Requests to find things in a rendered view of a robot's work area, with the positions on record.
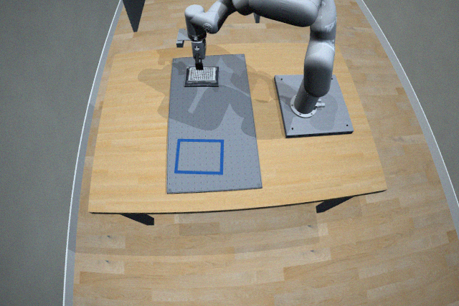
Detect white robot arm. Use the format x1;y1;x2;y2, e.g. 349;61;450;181
176;0;336;118

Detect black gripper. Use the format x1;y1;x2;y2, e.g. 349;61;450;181
191;36;207;70

